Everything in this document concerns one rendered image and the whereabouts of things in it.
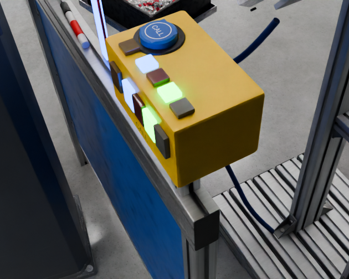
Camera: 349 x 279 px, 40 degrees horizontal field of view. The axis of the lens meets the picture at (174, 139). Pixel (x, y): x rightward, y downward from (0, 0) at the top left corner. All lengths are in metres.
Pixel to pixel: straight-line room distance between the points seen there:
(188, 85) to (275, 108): 1.50
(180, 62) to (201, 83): 0.04
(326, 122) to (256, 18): 1.33
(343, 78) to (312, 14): 1.43
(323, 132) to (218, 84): 0.72
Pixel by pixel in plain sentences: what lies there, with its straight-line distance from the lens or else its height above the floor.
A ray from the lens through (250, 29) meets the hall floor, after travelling 2.33.
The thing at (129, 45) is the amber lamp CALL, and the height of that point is 1.08.
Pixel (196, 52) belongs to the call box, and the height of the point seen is 1.07.
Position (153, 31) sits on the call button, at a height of 1.08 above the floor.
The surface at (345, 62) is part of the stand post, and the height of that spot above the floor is 0.75.
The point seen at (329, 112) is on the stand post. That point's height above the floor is 0.60.
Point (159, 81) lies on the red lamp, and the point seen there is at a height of 1.08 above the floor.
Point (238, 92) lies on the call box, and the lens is 0.45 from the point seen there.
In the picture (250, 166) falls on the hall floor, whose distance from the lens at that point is 1.75.
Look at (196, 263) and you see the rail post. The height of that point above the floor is 0.74.
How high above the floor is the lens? 1.39
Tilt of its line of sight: 49 degrees down
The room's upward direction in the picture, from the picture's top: 4 degrees counter-clockwise
